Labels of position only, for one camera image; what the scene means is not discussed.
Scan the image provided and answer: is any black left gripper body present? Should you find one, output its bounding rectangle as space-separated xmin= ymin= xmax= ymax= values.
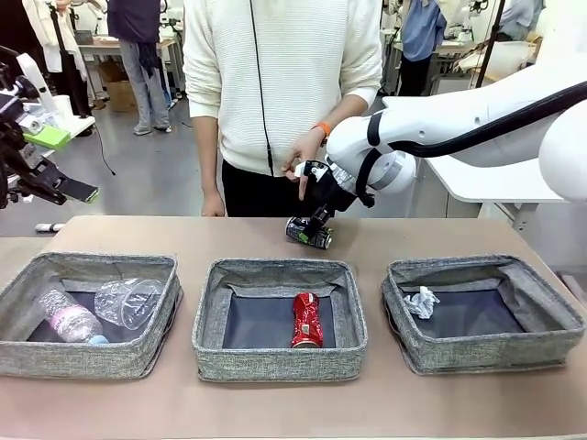
xmin=0 ymin=45 xmax=42 ymax=208

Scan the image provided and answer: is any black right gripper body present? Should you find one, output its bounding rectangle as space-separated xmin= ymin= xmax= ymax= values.
xmin=304 ymin=159 xmax=360 ymax=213

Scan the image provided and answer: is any crushed black can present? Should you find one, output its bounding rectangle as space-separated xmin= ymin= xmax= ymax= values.
xmin=284 ymin=215 xmax=334 ymax=251

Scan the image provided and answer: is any crushed red can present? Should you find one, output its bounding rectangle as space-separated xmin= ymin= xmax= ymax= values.
xmin=291 ymin=291 xmax=325 ymax=349

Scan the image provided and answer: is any white paper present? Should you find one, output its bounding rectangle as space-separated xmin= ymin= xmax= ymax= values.
xmin=403 ymin=285 xmax=440 ymax=321

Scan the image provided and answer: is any clear bottle pink label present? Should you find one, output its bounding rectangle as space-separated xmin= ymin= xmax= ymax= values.
xmin=37 ymin=288 xmax=110 ymax=345

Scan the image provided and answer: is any clear plastic cup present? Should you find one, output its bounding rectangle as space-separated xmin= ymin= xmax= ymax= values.
xmin=94 ymin=278 xmax=165 ymax=332

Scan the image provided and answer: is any person's left forearm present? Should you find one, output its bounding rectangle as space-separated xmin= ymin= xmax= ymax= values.
xmin=314 ymin=93 xmax=369 ymax=135

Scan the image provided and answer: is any person's right forearm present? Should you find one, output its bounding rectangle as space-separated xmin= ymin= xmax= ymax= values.
xmin=193 ymin=114 xmax=222 ymax=198

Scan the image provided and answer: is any person's left hand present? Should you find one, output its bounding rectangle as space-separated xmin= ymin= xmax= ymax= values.
xmin=281 ymin=135 xmax=327 ymax=202

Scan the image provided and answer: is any person's right hand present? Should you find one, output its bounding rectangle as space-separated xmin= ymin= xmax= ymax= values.
xmin=200 ymin=191 xmax=227 ymax=218

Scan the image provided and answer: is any white paper cup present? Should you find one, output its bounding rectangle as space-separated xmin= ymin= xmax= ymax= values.
xmin=53 ymin=94 xmax=74 ymax=127

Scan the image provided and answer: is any white side table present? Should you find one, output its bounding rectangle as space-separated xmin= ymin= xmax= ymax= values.
xmin=40 ymin=103 xmax=96 ymax=152

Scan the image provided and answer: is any orange wrist watch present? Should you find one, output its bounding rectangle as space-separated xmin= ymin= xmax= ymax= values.
xmin=313 ymin=121 xmax=332 ymax=149

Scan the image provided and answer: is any brown cardboard box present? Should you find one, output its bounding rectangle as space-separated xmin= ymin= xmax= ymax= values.
xmin=107 ymin=80 xmax=138 ymax=114

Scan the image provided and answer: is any wooden background desk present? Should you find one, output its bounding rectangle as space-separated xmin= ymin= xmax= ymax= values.
xmin=75 ymin=36 xmax=187 ymax=100

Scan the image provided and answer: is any person in white coat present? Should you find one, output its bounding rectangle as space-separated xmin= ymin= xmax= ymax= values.
xmin=21 ymin=0 xmax=95 ymax=120

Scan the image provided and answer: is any person in black clothes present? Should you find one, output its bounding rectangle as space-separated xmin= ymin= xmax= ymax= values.
xmin=0 ymin=0 xmax=47 ymax=61

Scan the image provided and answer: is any person in white sweater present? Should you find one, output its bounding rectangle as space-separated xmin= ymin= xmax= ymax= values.
xmin=182 ymin=0 xmax=384 ymax=217

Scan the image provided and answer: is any grey fabric basket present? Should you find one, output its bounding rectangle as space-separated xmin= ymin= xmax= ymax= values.
xmin=191 ymin=257 xmax=370 ymax=384
xmin=0 ymin=251 xmax=183 ymax=380
xmin=380 ymin=253 xmax=587 ymax=377

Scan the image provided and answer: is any person in grey trousers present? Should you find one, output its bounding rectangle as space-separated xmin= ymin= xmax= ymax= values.
xmin=105 ymin=0 xmax=173 ymax=137

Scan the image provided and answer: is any white background table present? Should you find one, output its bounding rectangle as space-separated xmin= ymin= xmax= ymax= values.
xmin=380 ymin=93 xmax=587 ymax=233

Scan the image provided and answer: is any person in blue shirt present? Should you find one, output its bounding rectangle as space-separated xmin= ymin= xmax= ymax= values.
xmin=401 ymin=0 xmax=449 ymax=97

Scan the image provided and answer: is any black stand pole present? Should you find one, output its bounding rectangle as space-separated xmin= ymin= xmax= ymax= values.
xmin=471 ymin=0 xmax=505 ymax=88

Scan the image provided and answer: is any white translucent container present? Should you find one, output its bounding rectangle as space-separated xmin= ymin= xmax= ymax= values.
xmin=481 ymin=39 xmax=538 ymax=77

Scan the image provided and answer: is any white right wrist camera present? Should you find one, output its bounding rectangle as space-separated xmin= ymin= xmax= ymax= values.
xmin=295 ymin=159 xmax=332 ymax=179

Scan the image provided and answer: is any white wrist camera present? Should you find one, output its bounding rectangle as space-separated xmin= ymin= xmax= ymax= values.
xmin=295 ymin=159 xmax=332 ymax=179
xmin=16 ymin=51 xmax=60 ymax=134

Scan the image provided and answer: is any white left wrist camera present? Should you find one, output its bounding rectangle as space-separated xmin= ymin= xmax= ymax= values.
xmin=16 ymin=51 xmax=60 ymax=134

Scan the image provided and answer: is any hanging black microphone cable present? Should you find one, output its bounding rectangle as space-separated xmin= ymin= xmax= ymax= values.
xmin=91 ymin=121 xmax=116 ymax=177

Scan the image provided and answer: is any black cable on sweater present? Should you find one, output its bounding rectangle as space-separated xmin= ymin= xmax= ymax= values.
xmin=249 ymin=0 xmax=275 ymax=179

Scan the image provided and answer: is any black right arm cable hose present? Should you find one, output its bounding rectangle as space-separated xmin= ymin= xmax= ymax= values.
xmin=355 ymin=80 xmax=587 ymax=208

